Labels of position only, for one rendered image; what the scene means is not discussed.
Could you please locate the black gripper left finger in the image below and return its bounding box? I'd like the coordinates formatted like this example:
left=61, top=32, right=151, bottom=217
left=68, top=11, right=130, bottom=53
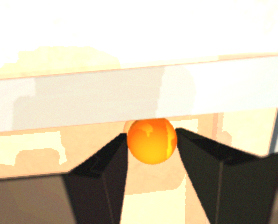
left=0, top=132, right=129, bottom=224

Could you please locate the translucent yellow ball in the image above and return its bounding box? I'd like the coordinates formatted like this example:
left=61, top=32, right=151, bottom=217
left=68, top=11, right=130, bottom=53
left=123, top=120, right=136, bottom=135

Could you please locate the orange ball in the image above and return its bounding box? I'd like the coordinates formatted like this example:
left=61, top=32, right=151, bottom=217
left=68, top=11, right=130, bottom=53
left=127, top=118, right=177, bottom=165

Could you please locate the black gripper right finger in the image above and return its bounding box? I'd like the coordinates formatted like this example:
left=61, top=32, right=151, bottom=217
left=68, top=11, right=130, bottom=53
left=175, top=127, right=278, bottom=224

